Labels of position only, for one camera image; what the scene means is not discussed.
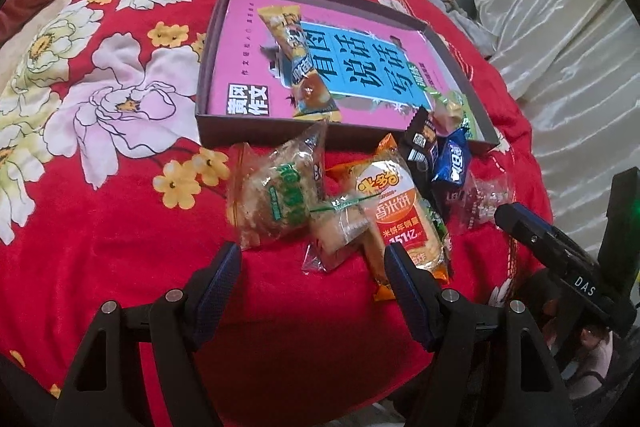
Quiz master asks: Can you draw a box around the person's right forearm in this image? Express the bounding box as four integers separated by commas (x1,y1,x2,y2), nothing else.
565,322,621,400

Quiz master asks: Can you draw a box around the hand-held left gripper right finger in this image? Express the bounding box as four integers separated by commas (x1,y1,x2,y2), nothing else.
382,241,578,427

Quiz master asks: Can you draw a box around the clear crinkled wrapper packet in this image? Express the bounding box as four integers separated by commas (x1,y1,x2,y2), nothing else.
457,174,516,233

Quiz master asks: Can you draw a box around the clear green-edged pastry packet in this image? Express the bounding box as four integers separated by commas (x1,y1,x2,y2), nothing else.
422,88,481,140

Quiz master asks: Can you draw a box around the dark chocolate bar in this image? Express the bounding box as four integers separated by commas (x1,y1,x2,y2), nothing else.
425,174,468,223

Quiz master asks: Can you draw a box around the black and green snack packet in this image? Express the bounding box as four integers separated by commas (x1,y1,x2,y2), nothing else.
402,106,443,172

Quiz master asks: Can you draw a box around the white satin curtain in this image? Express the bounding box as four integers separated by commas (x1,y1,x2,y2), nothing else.
470,0,640,258

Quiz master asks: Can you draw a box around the yellow bread packet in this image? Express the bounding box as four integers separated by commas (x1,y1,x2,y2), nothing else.
257,4,343,122

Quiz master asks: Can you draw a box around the blue cookie packet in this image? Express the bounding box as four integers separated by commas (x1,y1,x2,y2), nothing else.
431,129,473,185

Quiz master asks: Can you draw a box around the small clear green-ribbon pastry packet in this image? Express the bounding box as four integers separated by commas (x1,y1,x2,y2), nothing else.
302,194,381,275

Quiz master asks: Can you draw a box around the grey cardboard box tray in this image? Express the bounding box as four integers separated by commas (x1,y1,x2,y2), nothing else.
194,0,502,148

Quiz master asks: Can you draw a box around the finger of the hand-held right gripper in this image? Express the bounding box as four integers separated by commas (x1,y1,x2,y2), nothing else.
494,202,583,260

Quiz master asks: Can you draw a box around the orange rice cracker packet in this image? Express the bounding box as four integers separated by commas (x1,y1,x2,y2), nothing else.
327,133,453,304

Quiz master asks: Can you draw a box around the red floral blanket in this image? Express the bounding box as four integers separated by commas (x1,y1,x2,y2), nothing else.
0,0,551,427

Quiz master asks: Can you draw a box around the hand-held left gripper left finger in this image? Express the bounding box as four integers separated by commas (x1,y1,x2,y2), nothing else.
52,241,243,427

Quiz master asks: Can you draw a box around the pink book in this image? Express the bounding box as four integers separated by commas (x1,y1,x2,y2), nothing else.
205,0,482,134

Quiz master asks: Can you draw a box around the large clear green-label pastry packet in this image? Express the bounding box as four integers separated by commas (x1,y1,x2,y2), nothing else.
226,119,328,250

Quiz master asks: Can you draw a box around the white grey cloth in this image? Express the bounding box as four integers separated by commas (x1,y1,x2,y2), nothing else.
427,0,468,15

